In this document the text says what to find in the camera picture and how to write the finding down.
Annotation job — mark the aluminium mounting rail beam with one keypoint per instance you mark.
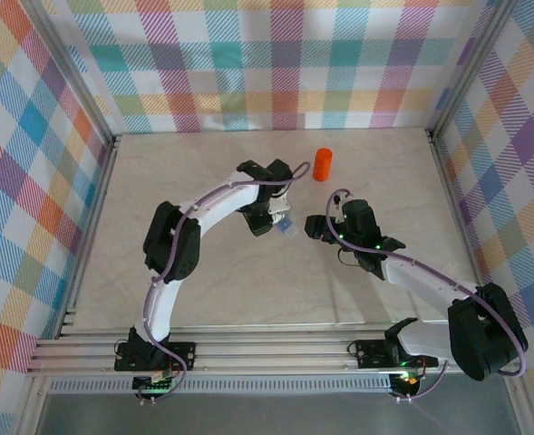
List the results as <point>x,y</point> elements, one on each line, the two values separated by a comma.
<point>271,353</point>

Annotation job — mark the orange pill bottle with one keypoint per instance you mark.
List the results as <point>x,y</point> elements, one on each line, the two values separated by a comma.
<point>322,167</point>

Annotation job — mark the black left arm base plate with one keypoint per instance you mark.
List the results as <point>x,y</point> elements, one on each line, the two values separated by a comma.
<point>182,355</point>

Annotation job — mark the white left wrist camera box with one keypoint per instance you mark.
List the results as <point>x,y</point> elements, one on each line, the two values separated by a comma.
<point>279,208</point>

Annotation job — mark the aluminium frame post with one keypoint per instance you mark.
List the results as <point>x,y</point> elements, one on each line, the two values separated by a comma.
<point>469,68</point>
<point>69,68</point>

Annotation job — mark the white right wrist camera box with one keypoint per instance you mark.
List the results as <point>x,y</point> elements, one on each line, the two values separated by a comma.
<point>338,206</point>

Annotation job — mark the aluminium table side rail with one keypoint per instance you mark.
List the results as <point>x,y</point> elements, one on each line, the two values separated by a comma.
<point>100,181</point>
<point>448,181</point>

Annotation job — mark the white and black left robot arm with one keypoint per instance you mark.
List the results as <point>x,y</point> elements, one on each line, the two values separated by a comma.
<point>171,244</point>

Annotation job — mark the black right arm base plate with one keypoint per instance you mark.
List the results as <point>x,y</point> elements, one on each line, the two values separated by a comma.
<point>371,353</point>

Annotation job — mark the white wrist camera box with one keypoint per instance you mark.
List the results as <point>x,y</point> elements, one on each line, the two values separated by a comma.
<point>279,208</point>
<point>338,206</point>

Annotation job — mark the grey metal sheet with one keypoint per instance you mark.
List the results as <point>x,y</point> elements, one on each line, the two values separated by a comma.
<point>271,414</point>

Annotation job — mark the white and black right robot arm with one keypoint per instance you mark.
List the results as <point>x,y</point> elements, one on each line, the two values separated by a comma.
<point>484,335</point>

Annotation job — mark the plaid cloth panel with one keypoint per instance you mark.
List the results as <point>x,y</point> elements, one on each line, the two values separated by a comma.
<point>266,68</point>
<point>12,181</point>
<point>520,158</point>

